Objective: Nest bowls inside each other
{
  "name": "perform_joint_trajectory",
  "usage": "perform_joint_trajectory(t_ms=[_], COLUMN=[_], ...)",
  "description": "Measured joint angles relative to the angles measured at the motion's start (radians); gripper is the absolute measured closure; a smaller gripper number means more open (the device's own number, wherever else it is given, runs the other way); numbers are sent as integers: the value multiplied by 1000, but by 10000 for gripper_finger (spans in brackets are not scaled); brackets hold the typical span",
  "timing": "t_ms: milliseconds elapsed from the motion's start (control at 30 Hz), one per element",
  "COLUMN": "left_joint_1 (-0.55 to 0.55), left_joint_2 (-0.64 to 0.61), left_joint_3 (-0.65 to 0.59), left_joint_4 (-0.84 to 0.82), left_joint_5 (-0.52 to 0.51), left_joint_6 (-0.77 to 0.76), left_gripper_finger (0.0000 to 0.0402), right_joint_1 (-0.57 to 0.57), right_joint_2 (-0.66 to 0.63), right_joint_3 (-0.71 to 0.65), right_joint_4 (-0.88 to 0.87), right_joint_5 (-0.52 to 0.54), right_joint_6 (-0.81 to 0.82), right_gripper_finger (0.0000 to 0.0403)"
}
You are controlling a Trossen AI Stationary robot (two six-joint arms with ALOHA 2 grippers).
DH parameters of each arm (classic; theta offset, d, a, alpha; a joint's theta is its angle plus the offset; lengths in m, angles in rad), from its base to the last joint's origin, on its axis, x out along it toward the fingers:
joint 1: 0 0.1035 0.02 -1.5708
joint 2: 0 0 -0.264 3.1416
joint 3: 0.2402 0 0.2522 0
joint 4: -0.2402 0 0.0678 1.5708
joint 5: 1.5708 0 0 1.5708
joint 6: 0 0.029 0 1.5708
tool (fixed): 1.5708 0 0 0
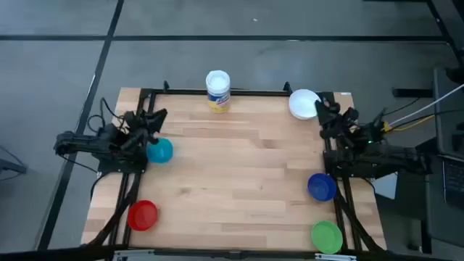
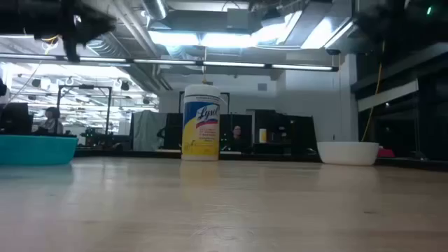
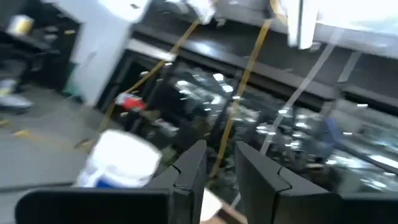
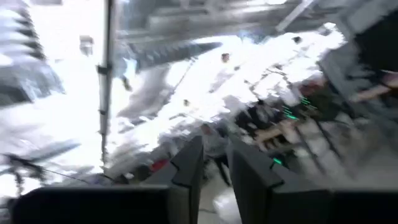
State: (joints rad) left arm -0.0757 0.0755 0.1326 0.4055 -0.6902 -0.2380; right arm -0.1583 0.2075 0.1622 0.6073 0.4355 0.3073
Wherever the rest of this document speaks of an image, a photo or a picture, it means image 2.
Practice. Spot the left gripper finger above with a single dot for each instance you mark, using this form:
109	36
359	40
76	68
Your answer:
94	22
72	49

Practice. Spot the teal bowl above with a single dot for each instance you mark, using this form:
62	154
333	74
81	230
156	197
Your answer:
35	150

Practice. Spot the white bowl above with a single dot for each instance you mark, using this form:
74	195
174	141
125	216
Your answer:
348	154

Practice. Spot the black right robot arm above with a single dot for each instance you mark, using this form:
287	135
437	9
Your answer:
437	24

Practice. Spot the person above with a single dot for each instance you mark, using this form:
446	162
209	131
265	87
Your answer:
237	138
52	124

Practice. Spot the black monitor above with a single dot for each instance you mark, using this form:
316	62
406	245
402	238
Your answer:
14	119

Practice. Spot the grey fabric cover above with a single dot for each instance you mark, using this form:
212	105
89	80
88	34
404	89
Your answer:
148	129

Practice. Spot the small red object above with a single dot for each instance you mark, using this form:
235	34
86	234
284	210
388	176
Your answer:
385	153

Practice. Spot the long ceiling light bar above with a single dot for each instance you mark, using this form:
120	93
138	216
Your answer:
231	64

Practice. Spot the black cabinet partition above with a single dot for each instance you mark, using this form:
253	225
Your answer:
287	133

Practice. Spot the Lysol wipes canister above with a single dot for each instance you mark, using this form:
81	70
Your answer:
201	140

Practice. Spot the small yellow canister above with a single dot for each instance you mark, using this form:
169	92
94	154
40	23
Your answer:
262	136

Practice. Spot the black gantry frame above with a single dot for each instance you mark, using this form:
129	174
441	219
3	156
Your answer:
84	87

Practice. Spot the black security camera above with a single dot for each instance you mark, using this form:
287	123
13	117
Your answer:
333	52

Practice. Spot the silver spiral duct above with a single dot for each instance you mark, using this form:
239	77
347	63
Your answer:
155	7

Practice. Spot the black aluminium table frame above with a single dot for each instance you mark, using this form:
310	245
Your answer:
140	154

